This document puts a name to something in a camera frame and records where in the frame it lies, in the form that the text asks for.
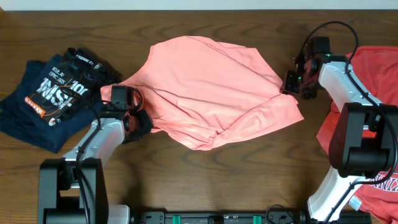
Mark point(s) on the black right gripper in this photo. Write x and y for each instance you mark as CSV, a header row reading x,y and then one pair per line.
x,y
287,86

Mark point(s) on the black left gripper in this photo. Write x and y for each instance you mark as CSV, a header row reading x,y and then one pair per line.
x,y
148,125

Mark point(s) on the red printed t-shirt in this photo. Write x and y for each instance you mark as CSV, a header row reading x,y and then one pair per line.
x,y
376,67

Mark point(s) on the light pink t-shirt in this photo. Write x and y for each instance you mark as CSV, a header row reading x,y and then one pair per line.
x,y
205,94

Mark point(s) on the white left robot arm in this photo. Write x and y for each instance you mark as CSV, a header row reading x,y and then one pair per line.
x,y
72,188

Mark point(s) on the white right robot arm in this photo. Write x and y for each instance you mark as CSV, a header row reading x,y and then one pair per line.
x,y
363,147

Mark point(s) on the black printed folded shirt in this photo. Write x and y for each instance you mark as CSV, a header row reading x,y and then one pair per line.
x,y
69,84

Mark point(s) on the navy blue folded shirt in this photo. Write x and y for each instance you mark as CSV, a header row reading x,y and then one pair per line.
x,y
21,121

